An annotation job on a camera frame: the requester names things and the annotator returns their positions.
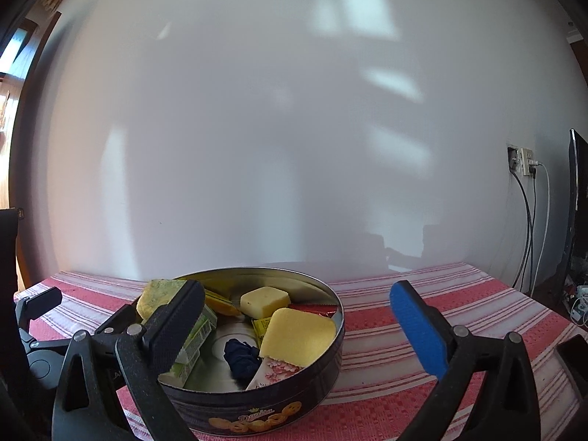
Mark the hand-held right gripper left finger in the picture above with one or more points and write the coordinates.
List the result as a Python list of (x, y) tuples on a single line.
[(177, 317)]

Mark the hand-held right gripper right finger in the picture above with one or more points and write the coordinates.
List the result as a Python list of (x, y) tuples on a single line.
[(418, 330)]

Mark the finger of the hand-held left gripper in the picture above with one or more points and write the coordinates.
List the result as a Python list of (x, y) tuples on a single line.
[(115, 322), (41, 301)]

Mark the worn yellow green sponge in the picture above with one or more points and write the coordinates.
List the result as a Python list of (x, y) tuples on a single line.
[(156, 301)]

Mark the green tissue pack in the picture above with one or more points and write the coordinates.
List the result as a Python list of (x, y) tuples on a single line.
[(181, 370), (197, 335)]

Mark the yellow snack packet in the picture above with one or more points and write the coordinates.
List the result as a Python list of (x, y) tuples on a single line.
[(261, 327), (218, 304)]

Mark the dark blue scrunchie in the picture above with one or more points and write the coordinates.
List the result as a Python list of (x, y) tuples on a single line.
[(241, 356)]

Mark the yellow sponge green scouring pad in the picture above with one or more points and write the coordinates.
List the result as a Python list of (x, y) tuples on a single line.
[(265, 301), (298, 335)]

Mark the red snack packet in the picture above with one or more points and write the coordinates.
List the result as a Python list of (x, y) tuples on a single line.
[(312, 308)]

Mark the pink floral tissue pack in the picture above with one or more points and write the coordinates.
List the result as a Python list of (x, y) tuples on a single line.
[(275, 370)]

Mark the blue round cookie tin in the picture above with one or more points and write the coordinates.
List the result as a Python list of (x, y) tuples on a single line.
[(257, 411)]

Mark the red white striped tablecloth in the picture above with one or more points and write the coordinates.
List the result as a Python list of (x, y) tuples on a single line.
[(381, 303)]

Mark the brown wooden door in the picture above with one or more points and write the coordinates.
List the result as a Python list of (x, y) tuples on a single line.
[(3, 179)]

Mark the dark flat object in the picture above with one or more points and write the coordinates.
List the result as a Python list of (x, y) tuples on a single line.
[(574, 358)]

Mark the black flat screen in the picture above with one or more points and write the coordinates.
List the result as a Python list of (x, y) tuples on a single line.
[(574, 202)]

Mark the transom window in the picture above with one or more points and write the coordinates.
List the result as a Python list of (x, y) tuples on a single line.
[(18, 48)]

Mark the white wall socket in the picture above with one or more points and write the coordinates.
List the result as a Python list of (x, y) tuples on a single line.
[(521, 158)]

